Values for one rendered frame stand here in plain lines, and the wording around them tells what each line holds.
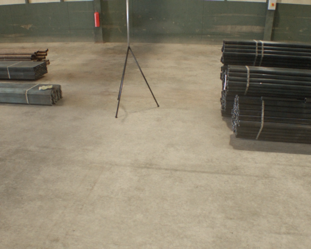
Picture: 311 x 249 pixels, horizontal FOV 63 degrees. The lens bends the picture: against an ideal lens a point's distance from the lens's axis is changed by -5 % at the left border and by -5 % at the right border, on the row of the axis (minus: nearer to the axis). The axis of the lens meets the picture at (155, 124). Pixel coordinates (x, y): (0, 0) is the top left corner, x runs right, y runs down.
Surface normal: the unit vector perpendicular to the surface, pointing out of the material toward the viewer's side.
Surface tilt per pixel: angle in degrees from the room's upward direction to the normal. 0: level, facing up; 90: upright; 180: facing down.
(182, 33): 90
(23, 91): 45
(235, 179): 0
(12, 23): 90
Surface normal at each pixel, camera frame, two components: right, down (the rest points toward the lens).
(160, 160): 0.00, -0.90
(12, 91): -0.11, -0.34
